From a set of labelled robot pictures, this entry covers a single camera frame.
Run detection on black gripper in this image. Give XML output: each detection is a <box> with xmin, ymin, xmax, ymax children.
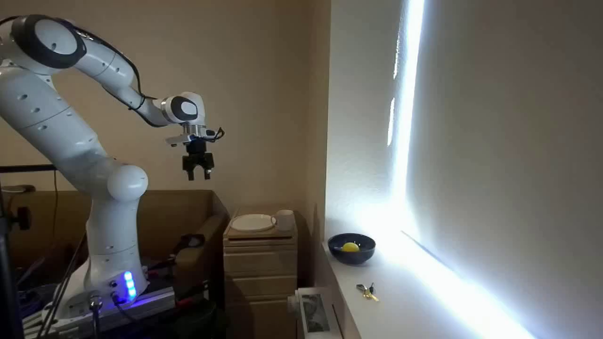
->
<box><xmin>183</xmin><ymin>138</ymin><xmax>215</xmax><ymax>181</ymax></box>

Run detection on white cup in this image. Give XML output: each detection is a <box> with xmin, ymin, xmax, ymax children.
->
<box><xmin>275</xmin><ymin>210</ymin><xmax>294</xmax><ymax>219</ymax></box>

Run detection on wooden top drawer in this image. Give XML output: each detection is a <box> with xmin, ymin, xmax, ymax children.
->
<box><xmin>224</xmin><ymin>251</ymin><xmax>298</xmax><ymax>278</ymax></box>

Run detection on yellow lemon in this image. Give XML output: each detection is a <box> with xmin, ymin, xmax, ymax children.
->
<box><xmin>339</xmin><ymin>242</ymin><xmax>360</xmax><ymax>255</ymax></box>

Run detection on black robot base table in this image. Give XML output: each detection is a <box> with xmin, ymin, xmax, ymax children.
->
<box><xmin>21</xmin><ymin>272</ymin><xmax>211</xmax><ymax>339</ymax></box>

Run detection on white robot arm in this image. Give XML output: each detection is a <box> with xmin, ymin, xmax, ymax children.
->
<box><xmin>0</xmin><ymin>16</ymin><xmax>222</xmax><ymax>319</ymax></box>

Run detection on wooden drawer cabinet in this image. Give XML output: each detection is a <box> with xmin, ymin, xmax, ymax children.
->
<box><xmin>222</xmin><ymin>210</ymin><xmax>298</xmax><ymax>339</ymax></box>

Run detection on white round plate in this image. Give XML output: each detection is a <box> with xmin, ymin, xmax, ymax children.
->
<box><xmin>232</xmin><ymin>213</ymin><xmax>275</xmax><ymax>232</ymax></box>

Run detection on white radiator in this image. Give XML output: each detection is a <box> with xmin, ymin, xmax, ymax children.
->
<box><xmin>288</xmin><ymin>287</ymin><xmax>343</xmax><ymax>339</ymax></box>

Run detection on dark blue bowl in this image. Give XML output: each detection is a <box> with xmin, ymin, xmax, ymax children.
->
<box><xmin>328</xmin><ymin>234</ymin><xmax>375</xmax><ymax>266</ymax></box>

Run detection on small keys on sill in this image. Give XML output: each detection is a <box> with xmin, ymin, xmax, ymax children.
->
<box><xmin>356</xmin><ymin>283</ymin><xmax>379</xmax><ymax>302</ymax></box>

